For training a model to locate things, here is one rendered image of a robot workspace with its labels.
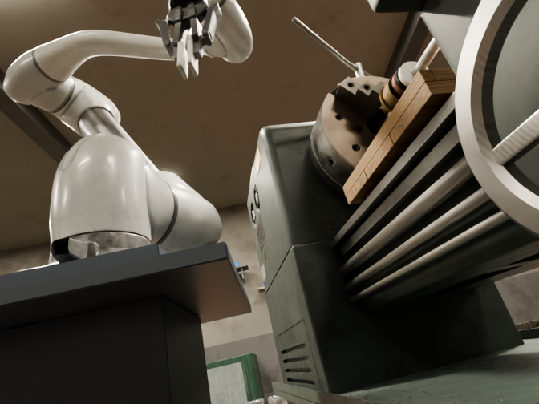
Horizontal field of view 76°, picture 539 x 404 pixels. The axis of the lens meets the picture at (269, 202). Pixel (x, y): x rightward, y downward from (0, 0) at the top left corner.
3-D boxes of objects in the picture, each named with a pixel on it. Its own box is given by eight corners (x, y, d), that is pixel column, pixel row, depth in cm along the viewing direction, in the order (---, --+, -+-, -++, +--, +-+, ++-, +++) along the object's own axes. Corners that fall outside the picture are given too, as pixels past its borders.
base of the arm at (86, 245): (-15, 276, 43) (-10, 235, 46) (75, 302, 64) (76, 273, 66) (131, 246, 45) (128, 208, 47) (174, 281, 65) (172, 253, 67)
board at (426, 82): (348, 205, 67) (342, 187, 68) (503, 181, 74) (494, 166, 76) (431, 94, 40) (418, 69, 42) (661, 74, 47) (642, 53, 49)
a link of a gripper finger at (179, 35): (182, 5, 66) (175, 6, 66) (176, 39, 60) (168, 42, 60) (190, 24, 69) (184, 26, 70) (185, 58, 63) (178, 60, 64)
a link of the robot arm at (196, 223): (138, 269, 67) (205, 280, 86) (189, 206, 66) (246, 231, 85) (33, 102, 108) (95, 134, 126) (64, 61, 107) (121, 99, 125)
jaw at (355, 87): (363, 129, 85) (326, 103, 88) (374, 118, 88) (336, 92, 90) (382, 98, 76) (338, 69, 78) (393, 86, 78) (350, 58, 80)
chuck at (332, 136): (322, 199, 82) (304, 98, 96) (443, 196, 87) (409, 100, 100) (332, 181, 74) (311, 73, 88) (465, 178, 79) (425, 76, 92)
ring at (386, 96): (368, 94, 79) (385, 62, 71) (404, 91, 81) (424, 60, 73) (382, 127, 76) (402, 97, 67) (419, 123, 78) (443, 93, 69)
